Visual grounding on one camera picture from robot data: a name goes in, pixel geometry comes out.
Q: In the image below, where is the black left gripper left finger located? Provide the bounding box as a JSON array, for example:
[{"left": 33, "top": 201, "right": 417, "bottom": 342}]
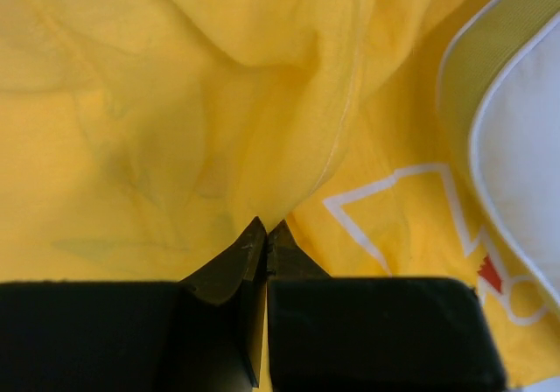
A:
[{"left": 1, "top": 220, "right": 267, "bottom": 391}]

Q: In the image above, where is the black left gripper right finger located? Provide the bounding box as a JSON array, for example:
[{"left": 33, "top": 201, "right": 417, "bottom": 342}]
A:
[{"left": 267, "top": 223, "right": 508, "bottom": 391}]

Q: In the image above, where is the yellow Pikachu pillowcase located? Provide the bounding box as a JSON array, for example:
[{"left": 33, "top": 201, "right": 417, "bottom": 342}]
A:
[{"left": 1, "top": 0, "right": 559, "bottom": 391}]

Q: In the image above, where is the white pillow with yellow edge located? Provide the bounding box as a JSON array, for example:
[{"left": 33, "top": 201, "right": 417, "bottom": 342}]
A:
[{"left": 437, "top": 0, "right": 559, "bottom": 312}]

